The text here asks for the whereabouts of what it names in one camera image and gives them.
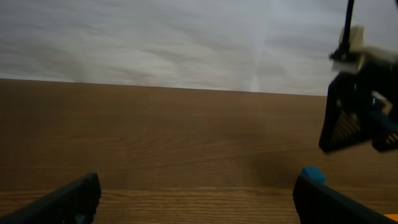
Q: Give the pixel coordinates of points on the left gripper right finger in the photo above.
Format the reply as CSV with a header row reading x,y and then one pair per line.
x,y
323,205

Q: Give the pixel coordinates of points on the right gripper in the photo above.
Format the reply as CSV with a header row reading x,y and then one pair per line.
x,y
384,84

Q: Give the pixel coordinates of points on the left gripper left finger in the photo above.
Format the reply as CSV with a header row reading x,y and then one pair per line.
x,y
68,202

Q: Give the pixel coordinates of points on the blue cube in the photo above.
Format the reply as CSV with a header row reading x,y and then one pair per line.
x,y
312,173

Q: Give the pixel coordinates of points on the orange cube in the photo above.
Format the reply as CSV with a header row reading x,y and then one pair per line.
x,y
392,217

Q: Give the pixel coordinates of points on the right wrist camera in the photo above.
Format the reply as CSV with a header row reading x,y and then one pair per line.
x,y
373,53

